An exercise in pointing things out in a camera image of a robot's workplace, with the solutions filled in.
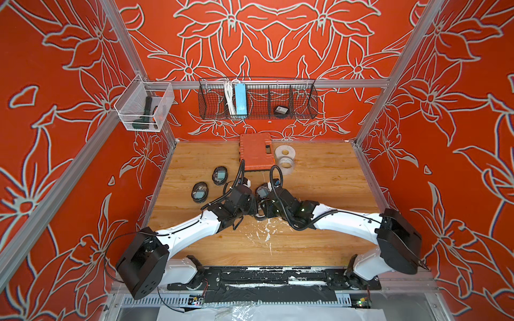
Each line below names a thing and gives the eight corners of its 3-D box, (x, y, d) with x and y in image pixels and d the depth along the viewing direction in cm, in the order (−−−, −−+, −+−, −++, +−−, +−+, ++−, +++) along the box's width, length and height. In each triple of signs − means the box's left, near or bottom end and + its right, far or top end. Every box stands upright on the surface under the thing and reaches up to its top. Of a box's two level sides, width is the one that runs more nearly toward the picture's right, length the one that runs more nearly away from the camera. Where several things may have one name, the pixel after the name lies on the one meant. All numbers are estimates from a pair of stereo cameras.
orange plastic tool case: (238, 171, 107) (237, 166, 103) (240, 139, 124) (239, 133, 120) (274, 171, 107) (274, 166, 103) (271, 139, 124) (272, 133, 120)
